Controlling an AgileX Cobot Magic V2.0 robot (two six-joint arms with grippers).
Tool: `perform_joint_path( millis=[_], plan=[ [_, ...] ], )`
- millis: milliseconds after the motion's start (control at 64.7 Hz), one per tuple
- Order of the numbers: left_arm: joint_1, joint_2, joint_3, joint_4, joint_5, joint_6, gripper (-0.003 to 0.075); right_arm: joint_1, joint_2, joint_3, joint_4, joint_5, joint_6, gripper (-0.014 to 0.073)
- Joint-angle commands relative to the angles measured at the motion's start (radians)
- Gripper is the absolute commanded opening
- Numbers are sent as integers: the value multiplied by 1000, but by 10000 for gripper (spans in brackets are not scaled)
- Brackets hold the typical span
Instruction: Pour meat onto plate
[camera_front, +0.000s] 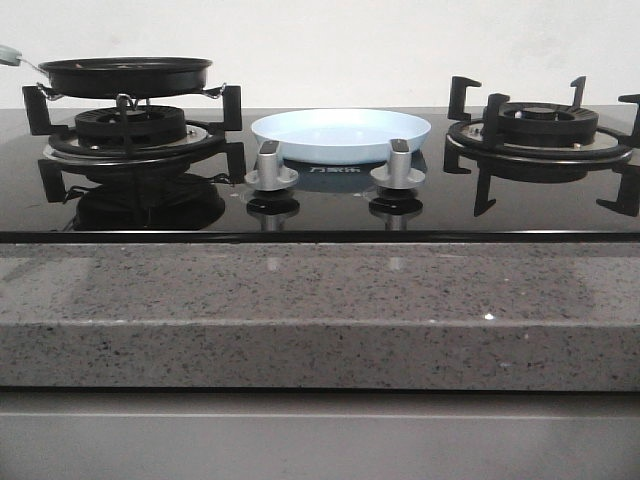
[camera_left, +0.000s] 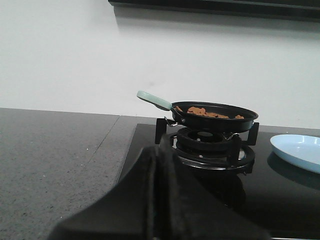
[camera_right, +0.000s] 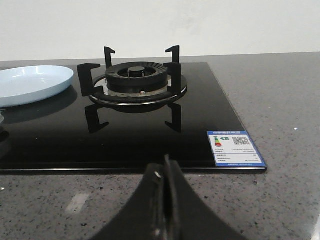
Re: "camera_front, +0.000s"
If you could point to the grey cabinet drawer front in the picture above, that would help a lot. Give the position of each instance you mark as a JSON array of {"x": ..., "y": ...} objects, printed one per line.
[{"x": 357, "y": 435}]

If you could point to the left black gas burner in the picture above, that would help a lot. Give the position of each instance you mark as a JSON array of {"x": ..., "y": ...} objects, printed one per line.
[{"x": 147, "y": 126}]

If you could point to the right black gas burner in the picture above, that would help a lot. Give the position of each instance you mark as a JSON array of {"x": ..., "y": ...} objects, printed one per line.
[{"x": 546, "y": 125}]

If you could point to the black frying pan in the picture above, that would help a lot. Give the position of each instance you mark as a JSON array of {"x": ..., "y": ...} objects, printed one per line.
[{"x": 138, "y": 77}]

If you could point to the right black pan support grate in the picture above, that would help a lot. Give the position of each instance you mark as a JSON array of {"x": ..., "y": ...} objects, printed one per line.
[{"x": 478, "y": 139}]

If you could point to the silver wire pan stand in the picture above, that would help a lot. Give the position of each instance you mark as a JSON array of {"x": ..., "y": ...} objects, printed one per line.
[{"x": 231, "y": 94}]

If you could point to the left silver stove knob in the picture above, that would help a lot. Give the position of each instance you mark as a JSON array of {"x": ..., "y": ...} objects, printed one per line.
[{"x": 270, "y": 173}]

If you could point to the silver stove knob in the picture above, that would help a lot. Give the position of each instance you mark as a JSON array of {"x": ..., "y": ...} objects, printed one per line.
[
  {"x": 270, "y": 173},
  {"x": 397, "y": 173}
]

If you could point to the black gas burner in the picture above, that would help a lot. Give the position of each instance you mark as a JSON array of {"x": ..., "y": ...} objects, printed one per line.
[
  {"x": 147, "y": 126},
  {"x": 546, "y": 125}
]

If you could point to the right silver stove knob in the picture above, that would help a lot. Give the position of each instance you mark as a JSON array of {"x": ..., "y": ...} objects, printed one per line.
[{"x": 397, "y": 173}]

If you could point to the light blue plate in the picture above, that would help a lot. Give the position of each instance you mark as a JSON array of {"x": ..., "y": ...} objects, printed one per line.
[{"x": 341, "y": 136}]

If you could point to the black glass gas cooktop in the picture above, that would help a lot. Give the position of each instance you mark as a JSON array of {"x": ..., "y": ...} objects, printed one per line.
[{"x": 464, "y": 199}]

